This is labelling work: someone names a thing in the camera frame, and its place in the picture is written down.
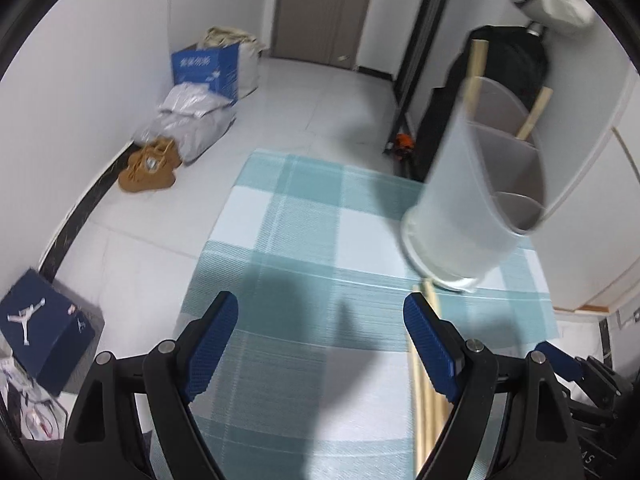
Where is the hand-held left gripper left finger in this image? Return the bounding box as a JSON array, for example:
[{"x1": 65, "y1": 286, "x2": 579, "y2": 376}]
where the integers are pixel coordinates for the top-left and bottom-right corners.
[{"x1": 59, "y1": 290, "x2": 240, "y2": 480}]

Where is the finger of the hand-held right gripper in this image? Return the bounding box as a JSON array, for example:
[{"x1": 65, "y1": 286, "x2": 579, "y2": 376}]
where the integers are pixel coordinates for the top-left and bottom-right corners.
[{"x1": 534, "y1": 341, "x2": 586, "y2": 384}]

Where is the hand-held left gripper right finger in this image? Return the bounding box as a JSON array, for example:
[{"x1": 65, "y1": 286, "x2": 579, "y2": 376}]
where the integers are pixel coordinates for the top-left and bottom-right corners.
[{"x1": 403, "y1": 292, "x2": 589, "y2": 480}]

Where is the white translucent utensil holder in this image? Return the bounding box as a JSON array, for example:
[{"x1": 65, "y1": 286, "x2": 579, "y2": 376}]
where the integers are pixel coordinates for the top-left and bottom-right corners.
[{"x1": 400, "y1": 76, "x2": 547, "y2": 295}]

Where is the teal checked tablecloth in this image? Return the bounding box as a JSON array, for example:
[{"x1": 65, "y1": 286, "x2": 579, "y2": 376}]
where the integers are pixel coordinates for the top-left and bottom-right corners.
[{"x1": 150, "y1": 150, "x2": 560, "y2": 480}]

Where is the dark blue shoe box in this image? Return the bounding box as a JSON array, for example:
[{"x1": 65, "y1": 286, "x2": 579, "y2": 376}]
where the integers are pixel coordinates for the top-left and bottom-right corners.
[{"x1": 0, "y1": 268, "x2": 105, "y2": 397}]

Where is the white cabinet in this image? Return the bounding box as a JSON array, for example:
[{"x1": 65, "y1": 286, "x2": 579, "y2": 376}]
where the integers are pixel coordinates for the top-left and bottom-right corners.
[{"x1": 520, "y1": 25, "x2": 640, "y2": 313}]

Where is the brown suede shoe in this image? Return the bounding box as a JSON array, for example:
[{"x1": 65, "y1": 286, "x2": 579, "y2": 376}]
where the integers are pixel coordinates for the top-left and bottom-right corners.
[
  {"x1": 118, "y1": 149, "x2": 177, "y2": 194},
  {"x1": 144, "y1": 136, "x2": 184, "y2": 172}
]

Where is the orange black tool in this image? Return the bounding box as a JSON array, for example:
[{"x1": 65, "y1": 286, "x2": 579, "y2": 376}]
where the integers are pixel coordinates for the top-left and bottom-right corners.
[{"x1": 383, "y1": 131, "x2": 417, "y2": 162}]

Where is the grey plastic bag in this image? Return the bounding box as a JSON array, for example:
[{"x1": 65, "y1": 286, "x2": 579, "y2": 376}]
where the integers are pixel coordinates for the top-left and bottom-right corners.
[{"x1": 131, "y1": 105, "x2": 237, "y2": 167}]

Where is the white plastic bag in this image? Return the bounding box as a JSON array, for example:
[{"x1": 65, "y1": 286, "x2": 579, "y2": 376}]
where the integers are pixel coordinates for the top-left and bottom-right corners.
[{"x1": 159, "y1": 82, "x2": 237, "y2": 120}]

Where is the white woven sack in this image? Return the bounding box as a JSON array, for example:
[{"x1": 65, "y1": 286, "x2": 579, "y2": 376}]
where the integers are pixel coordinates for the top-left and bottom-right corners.
[{"x1": 234, "y1": 40, "x2": 262, "y2": 99}]

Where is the blue cardboard box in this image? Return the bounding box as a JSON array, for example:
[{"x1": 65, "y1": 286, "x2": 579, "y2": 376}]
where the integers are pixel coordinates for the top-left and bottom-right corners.
[{"x1": 171, "y1": 42, "x2": 241, "y2": 107}]

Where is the beige tote bag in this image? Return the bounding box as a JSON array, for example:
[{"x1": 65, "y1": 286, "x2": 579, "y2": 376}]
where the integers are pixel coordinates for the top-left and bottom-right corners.
[{"x1": 201, "y1": 26, "x2": 264, "y2": 52}]

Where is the black tripod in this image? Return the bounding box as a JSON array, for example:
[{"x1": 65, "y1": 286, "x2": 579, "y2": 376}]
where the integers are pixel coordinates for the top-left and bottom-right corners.
[{"x1": 394, "y1": 0, "x2": 470, "y2": 128}]

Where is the grey brown door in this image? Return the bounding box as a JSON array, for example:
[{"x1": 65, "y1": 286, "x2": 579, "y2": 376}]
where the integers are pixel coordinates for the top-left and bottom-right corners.
[{"x1": 271, "y1": 0, "x2": 377, "y2": 69}]

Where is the tangle of cables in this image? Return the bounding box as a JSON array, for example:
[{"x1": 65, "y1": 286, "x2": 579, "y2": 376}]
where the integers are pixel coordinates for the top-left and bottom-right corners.
[{"x1": 0, "y1": 355, "x2": 69, "y2": 442}]

